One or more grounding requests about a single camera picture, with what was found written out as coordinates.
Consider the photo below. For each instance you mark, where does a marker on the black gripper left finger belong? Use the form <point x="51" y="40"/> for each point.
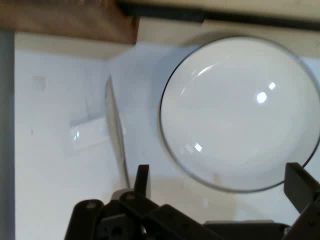
<point x="140" y="215"/>

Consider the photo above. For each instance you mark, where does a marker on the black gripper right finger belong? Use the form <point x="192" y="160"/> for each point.
<point x="306" y="192"/>

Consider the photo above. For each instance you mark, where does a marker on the silver serrated table knife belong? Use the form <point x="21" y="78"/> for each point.
<point x="117" y="130"/>

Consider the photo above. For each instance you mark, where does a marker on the white round plate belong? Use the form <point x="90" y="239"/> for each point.
<point x="237" y="117"/>

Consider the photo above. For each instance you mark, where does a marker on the dark brown wooden board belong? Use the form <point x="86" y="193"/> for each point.
<point x="67" y="20"/>

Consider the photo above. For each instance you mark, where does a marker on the grey metal post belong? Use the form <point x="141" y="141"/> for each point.
<point x="7" y="135"/>

